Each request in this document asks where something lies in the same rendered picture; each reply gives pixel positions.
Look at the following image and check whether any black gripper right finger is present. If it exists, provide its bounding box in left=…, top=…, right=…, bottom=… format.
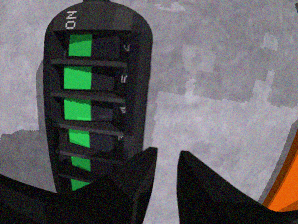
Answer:
left=177, top=151, right=298, bottom=224

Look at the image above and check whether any dark grey controller unit with white label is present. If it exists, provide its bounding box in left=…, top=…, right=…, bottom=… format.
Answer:
left=43, top=0, right=153, bottom=194

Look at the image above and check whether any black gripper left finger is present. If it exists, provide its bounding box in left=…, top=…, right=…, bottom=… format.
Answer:
left=0, top=147, right=157, bottom=224

